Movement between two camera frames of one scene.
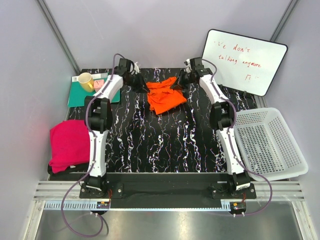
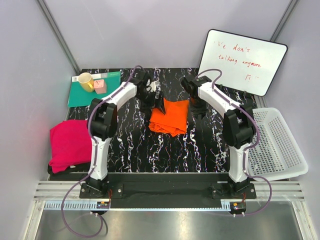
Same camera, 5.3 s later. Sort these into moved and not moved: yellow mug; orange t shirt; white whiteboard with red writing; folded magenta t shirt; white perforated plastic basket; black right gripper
Moved: orange t shirt; black right gripper
Not moved: yellow mug; folded magenta t shirt; white whiteboard with red writing; white perforated plastic basket
